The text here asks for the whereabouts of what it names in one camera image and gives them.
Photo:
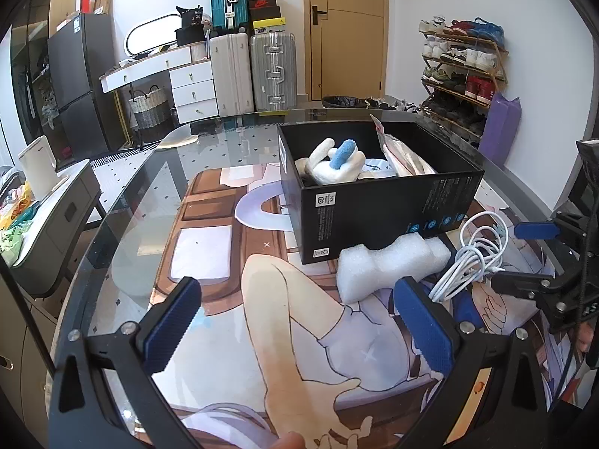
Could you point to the white suitcase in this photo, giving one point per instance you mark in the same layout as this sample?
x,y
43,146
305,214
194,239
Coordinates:
x,y
231,75

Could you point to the black bag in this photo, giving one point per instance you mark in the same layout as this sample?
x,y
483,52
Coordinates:
x,y
189,28

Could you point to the grey white laundry basket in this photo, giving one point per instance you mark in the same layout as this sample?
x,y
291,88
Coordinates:
x,y
149,114

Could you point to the white small appliance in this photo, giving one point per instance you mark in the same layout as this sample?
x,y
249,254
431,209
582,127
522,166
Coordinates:
x,y
40,168

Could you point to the white plush toy blue tip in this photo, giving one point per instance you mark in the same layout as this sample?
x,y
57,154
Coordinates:
x,y
327,168

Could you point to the oval mirror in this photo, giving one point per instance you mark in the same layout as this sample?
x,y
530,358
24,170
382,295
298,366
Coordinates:
x,y
149,33

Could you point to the tan wooden door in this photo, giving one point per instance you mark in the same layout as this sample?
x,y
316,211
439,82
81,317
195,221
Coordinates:
x,y
348,37

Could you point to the zip bag with white cloth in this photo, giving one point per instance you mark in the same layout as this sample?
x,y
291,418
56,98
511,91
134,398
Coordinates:
x,y
402,154

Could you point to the silver suitcase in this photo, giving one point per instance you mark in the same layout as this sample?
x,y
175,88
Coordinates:
x,y
273,72

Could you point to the trash bin black liner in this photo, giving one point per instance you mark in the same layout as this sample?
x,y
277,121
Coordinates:
x,y
344,101

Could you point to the loose shoes pile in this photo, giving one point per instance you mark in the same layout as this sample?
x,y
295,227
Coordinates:
x,y
393,104

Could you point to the white foam block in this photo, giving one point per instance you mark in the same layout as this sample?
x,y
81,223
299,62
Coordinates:
x,y
388,262

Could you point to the white dressing table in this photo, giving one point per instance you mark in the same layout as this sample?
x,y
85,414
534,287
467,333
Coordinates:
x,y
194,93

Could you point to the person's left hand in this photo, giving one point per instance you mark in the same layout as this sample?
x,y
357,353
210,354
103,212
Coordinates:
x,y
288,442

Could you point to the grey cabinet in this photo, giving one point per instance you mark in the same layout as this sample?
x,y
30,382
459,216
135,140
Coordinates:
x,y
23,365

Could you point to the dark glass wardrobe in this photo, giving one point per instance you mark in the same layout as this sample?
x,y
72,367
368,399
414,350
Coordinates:
x,y
28,56

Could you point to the white cloth item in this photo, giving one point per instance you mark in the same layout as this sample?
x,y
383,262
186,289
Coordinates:
x,y
376,168

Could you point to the white dotted rug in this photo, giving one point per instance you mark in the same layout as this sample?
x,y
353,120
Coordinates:
x,y
117,173

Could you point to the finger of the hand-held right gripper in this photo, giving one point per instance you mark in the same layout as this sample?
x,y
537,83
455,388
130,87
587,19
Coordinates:
x,y
524,285
536,230

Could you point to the teal suitcase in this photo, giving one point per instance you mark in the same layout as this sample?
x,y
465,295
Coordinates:
x,y
227,0

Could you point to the dark grey fridge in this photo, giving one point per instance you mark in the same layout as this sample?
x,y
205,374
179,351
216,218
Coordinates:
x,y
79,84

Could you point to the rows of assorted shoes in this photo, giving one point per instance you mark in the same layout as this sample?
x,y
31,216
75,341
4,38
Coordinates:
x,y
451,54

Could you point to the pile of colourful packets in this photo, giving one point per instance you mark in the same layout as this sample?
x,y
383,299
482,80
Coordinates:
x,y
16,224

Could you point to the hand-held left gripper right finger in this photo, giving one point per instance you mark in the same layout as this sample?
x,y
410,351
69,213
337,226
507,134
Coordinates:
x,y
423,327

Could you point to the grey side table white top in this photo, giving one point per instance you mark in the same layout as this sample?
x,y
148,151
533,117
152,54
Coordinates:
x,y
58,224

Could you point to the wooden shoe rack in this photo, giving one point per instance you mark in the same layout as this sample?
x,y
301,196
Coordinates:
x,y
496,75

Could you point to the purple bag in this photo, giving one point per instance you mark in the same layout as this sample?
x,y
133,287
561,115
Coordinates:
x,y
500,128

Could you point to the printed cartoon table mat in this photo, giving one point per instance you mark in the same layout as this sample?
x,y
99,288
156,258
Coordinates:
x,y
299,336

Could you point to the black shoebox red logo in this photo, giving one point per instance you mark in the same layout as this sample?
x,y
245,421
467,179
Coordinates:
x,y
265,9

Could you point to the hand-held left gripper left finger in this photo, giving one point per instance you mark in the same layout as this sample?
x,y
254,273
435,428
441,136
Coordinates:
x,y
171,327

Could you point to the yellow black shoebox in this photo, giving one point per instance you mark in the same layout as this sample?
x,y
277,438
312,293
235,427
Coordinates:
x,y
269,24

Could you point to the red paper bag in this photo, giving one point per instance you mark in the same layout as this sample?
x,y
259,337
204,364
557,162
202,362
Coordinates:
x,y
86,1

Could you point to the black cardboard box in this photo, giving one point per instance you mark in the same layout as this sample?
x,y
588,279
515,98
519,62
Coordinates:
x,y
374,220

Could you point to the white ribbed container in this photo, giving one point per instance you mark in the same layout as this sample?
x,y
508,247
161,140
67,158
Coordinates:
x,y
200,52

